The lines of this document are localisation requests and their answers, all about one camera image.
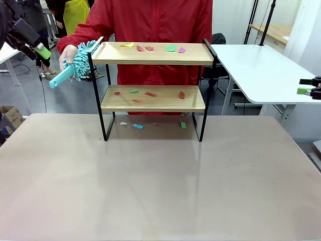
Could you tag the black tripod stand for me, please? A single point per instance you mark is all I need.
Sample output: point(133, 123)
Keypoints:
point(250, 23)

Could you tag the person's right hand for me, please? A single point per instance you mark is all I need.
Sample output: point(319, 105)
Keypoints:
point(68, 53)

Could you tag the figure in dark grey top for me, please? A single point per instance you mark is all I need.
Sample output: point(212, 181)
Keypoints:
point(43, 25)

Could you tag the teal microfiber duster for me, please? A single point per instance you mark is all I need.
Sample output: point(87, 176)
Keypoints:
point(82, 57)

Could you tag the small white side table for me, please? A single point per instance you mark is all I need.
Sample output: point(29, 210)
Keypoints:
point(7, 54)

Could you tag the wooden background desk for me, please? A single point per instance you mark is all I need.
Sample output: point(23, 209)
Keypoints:
point(276, 31)

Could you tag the two-tier wooden metal shelf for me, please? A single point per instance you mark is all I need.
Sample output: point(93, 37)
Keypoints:
point(150, 60)

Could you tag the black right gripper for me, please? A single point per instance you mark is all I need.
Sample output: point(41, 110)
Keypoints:
point(317, 88)

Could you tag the yellow paper scrap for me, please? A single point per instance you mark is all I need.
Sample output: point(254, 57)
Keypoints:
point(128, 45)

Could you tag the magenta paper scrap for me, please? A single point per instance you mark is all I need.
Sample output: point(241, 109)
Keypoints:
point(182, 50)

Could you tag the person's right forearm red sleeve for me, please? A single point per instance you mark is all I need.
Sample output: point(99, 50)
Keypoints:
point(75, 37)

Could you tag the black stand pole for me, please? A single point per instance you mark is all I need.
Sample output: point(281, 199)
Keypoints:
point(266, 25)

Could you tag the person in red jacket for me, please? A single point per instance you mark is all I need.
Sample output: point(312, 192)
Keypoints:
point(163, 20)

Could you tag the orange paper scrap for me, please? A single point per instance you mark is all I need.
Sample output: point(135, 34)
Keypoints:
point(138, 101)

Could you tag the figure in yellow apron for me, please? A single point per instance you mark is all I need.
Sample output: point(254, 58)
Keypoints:
point(75, 15)

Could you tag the large white side table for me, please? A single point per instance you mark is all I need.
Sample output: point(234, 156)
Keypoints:
point(250, 70)

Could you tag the cardboard box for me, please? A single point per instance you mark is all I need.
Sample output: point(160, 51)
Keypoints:
point(12, 116)

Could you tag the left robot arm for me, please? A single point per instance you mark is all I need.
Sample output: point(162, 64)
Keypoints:
point(2, 25)

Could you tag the grey metal frame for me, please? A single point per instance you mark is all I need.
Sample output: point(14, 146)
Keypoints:
point(317, 145)

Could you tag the black chair back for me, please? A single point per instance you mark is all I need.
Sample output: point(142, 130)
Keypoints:
point(218, 39)

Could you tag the long red paper scrap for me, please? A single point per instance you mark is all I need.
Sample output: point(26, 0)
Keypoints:
point(150, 94)

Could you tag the brown floor mat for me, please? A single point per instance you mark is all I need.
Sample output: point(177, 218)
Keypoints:
point(59, 74)
point(100, 76)

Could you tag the large green paper scrap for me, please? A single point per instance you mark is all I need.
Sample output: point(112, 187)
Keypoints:
point(170, 48)

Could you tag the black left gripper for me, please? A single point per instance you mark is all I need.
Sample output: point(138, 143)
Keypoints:
point(23, 32)

